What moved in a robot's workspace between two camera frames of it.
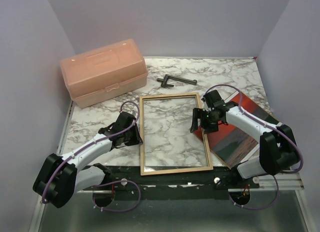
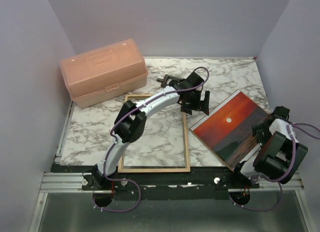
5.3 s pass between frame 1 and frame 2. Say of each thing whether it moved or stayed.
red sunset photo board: stayed
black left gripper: moved
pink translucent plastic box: stayed
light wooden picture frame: moved
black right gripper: moved
